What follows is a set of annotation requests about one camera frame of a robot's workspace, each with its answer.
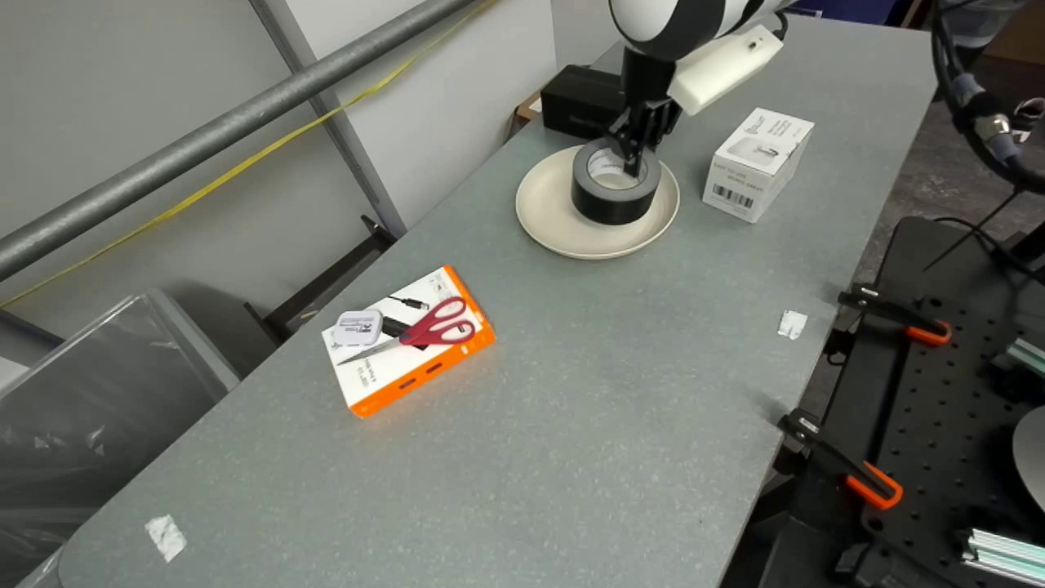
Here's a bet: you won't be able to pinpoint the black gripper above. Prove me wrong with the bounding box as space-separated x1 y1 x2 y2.
607 50 686 183

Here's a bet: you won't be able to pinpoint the black masking tape roll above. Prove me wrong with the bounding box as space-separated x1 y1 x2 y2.
568 140 667 228

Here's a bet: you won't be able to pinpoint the beige round plate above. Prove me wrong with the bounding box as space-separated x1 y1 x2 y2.
514 144 686 264

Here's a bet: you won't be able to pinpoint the white tape piece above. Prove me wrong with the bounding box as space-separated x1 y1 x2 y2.
140 513 190 564
773 307 812 344

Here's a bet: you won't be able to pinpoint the black rectangular box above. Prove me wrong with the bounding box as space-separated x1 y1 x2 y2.
539 62 634 140

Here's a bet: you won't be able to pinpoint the white printed carton box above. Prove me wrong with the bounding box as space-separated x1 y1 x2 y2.
698 104 817 227

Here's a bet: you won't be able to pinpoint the small white square pad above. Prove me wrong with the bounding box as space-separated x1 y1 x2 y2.
334 307 385 351

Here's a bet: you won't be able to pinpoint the orange and white flat box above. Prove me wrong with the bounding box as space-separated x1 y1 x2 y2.
315 264 498 423

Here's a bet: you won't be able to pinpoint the black perforated base board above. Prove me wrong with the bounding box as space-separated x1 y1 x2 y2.
749 212 1045 588

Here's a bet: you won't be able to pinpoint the grey metal pipe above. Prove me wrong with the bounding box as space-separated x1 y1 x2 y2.
0 0 484 284

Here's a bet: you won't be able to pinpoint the teal metal bar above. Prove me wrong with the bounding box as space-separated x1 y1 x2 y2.
991 334 1045 383

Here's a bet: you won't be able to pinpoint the silver aluminium extrusion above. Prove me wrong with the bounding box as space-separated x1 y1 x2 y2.
956 527 1045 588

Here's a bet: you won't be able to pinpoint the grey plastic bin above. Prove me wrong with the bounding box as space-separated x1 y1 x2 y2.
0 287 241 564

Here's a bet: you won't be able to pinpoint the red handled scissors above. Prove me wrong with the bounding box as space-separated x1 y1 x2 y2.
334 294 481 369

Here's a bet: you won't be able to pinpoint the black clamp with orange handle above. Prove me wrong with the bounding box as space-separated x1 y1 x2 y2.
773 410 908 517
836 282 956 354

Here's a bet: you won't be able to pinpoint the grey vertical metal post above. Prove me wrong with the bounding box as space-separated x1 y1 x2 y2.
249 0 410 240

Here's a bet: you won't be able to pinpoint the black cable bundle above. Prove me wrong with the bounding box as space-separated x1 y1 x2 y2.
926 0 1045 199

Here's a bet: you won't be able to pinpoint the black bracket behind table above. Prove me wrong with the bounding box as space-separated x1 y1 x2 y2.
260 212 397 344

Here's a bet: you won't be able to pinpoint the thin yellow cable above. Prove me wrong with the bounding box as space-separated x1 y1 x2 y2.
0 0 503 313

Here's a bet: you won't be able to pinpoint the grey round base plate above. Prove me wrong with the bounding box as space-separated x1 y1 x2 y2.
1009 402 1045 517

